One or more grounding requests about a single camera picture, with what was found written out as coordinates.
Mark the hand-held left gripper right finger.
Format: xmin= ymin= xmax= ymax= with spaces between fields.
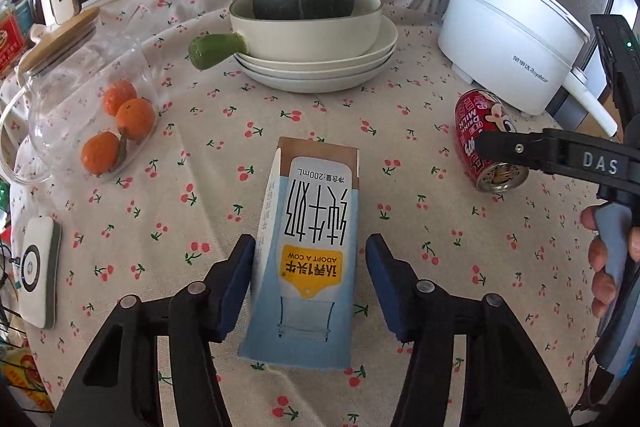
xmin=365 ymin=234 xmax=573 ymax=427

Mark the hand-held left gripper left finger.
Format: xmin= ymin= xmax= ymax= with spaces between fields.
xmin=50 ymin=234 xmax=257 ymax=427

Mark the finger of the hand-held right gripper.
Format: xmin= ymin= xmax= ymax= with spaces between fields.
xmin=475 ymin=128 xmax=556 ymax=170

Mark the red drink can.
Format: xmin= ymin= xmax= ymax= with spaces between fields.
xmin=454 ymin=89 xmax=530 ymax=194

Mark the light blue milk carton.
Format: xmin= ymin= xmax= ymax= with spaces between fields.
xmin=237 ymin=137 xmax=361 ymax=369

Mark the person's right hand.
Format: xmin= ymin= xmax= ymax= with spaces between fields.
xmin=581 ymin=204 xmax=615 ymax=319

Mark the cherry print tablecloth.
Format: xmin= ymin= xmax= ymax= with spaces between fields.
xmin=0 ymin=0 xmax=640 ymax=427

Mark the white electric cooking pot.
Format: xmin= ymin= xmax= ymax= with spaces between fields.
xmin=437 ymin=0 xmax=618 ymax=138

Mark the tangerine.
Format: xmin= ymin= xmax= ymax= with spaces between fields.
xmin=116 ymin=98 xmax=157 ymax=142
xmin=103 ymin=79 xmax=138 ymax=116
xmin=81 ymin=131 xmax=123 ymax=175

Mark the yellow printed bag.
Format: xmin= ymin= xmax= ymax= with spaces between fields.
xmin=0 ymin=347 xmax=53 ymax=413

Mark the green vegetable piece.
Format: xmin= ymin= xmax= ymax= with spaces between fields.
xmin=188 ymin=33 xmax=247 ymax=70

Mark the cream ceramic bowl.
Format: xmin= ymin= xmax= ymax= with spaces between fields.
xmin=229 ymin=0 xmax=385 ymax=58

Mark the glass jar with wooden lid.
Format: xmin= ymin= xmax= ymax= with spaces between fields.
xmin=0 ymin=19 xmax=158 ymax=185

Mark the red tin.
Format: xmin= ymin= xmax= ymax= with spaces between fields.
xmin=0 ymin=14 xmax=26 ymax=78

